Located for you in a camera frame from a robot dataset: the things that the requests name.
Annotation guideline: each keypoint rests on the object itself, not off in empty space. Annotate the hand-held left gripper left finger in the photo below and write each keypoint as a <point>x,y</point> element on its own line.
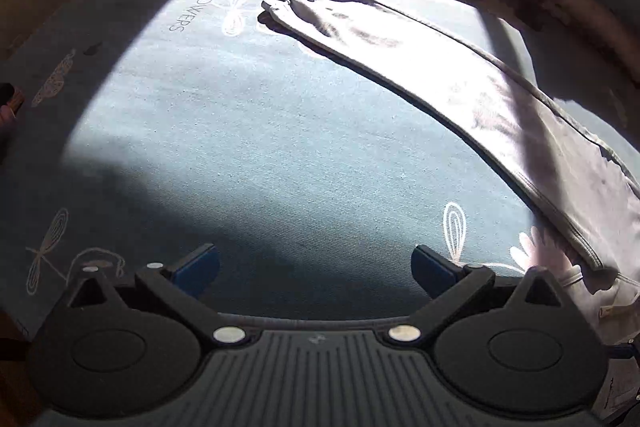
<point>197,267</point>

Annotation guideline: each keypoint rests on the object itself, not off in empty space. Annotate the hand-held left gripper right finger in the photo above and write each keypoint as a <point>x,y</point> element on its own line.
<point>432,269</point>

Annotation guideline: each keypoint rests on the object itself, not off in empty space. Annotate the dark pink cloth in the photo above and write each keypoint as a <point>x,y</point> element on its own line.
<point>10,104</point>

